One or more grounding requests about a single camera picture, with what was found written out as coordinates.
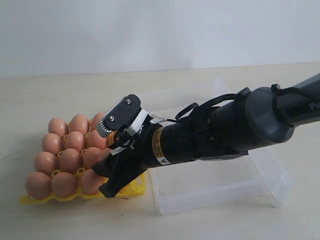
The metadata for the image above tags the yellow plastic egg tray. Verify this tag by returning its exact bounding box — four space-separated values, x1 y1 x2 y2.
19 117 147 206

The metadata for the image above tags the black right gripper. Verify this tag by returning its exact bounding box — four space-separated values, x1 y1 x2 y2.
92 117 220 198

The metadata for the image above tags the brown egg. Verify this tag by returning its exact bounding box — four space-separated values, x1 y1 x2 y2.
69 114 90 135
97 148 111 162
81 146 102 170
79 169 106 195
51 172 78 197
85 130 107 150
24 172 52 200
33 151 59 176
48 117 69 138
58 148 82 174
41 133 63 155
91 112 105 131
63 131 86 152

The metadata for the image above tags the clear plastic container box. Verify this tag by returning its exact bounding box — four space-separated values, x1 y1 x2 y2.
138 78 292 215

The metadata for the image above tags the black cable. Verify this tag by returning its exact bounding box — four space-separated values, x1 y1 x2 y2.
113 83 320 151

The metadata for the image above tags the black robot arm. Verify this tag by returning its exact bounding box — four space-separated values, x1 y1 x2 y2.
92 75 320 198

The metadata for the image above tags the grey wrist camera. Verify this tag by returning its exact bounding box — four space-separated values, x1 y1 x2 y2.
96 94 142 138

